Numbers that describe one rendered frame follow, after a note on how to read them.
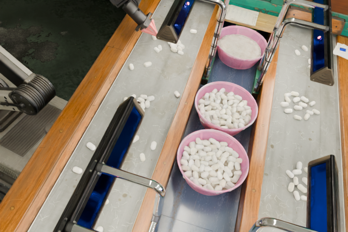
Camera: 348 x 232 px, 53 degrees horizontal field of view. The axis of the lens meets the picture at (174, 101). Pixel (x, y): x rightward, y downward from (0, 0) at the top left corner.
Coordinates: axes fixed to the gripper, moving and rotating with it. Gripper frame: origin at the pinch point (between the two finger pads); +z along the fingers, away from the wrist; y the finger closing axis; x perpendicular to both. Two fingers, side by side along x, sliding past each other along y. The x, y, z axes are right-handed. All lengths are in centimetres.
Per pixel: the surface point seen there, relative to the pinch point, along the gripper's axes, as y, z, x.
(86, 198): -98, -9, -31
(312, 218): -84, 33, -61
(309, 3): 6, 26, -62
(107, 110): -45.7, 0.0, 8.7
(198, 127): -36.1, 32.6, -10.0
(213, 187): -64, 38, -21
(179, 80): -18.5, 17.6, -6.0
